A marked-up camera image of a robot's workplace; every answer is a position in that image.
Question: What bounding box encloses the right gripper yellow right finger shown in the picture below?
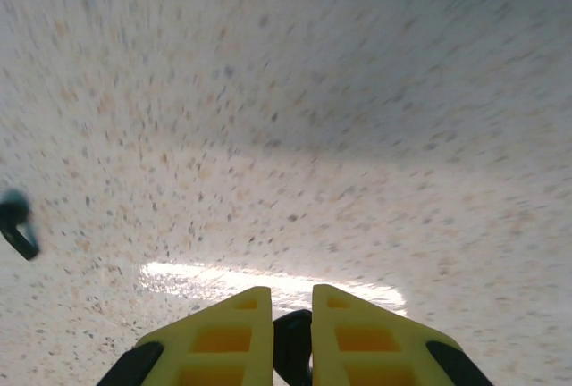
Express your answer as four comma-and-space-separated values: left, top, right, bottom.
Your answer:
312, 284, 492, 386

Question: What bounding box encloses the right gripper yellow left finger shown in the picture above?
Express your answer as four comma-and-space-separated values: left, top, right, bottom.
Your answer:
102, 286, 274, 386

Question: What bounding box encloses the black wireless earbud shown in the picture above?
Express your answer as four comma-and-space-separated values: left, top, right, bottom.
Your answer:
271, 308, 314, 386
0, 188, 41, 262

